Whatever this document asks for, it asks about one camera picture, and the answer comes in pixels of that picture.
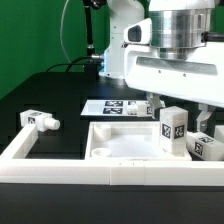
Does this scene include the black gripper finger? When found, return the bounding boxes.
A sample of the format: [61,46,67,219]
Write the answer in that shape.
[196,103,214,132]
[146,92,165,119]

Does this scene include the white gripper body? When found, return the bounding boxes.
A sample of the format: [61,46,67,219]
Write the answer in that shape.
[124,43,224,108]

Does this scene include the white square tabletop part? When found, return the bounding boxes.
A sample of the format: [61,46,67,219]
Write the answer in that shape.
[85,121,192,161]

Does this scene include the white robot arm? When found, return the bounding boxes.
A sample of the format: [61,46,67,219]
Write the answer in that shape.
[100,0,224,131]

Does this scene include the white U-shaped obstacle fence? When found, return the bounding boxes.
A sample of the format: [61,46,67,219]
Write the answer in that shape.
[0,124,224,186]

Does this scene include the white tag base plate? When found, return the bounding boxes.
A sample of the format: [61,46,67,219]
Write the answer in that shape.
[81,100,145,117]

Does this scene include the black camera stand pole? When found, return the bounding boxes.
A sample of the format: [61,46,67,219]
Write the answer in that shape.
[82,0,107,72]

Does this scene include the black cables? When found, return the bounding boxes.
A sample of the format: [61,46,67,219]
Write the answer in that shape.
[45,54,105,74]

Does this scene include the grey hanging cable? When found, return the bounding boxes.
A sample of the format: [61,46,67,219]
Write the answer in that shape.
[59,0,73,64]

